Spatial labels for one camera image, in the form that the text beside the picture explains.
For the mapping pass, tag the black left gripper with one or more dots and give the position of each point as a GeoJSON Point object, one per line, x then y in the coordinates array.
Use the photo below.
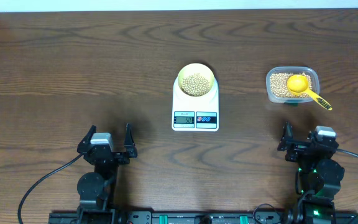
{"type": "Point", "coordinates": [123, 158]}

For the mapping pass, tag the black mounting rail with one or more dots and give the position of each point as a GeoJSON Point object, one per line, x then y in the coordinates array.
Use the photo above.
{"type": "Point", "coordinates": [147, 217]}

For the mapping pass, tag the clear container of soybeans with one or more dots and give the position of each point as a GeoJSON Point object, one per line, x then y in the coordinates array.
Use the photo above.
{"type": "Point", "coordinates": [276, 83]}

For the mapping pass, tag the yellow measuring scoop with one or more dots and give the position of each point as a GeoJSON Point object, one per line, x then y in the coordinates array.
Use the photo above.
{"type": "Point", "coordinates": [299, 84]}

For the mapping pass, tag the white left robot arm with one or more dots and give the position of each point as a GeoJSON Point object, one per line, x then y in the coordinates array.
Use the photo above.
{"type": "Point", "coordinates": [96, 188]}

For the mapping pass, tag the pale yellow bowl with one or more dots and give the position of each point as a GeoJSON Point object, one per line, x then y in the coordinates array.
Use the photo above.
{"type": "Point", "coordinates": [196, 68]}

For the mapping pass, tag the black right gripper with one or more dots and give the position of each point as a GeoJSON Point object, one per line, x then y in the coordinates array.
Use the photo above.
{"type": "Point", "coordinates": [297, 149]}

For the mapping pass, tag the white digital kitchen scale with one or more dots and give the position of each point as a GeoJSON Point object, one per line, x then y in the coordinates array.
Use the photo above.
{"type": "Point", "coordinates": [195, 113]}

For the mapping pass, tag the soybeans in bowl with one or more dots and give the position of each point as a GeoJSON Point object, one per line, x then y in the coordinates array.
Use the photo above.
{"type": "Point", "coordinates": [195, 85]}

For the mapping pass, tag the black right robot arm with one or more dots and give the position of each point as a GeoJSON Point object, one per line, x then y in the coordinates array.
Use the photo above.
{"type": "Point", "coordinates": [318, 178]}

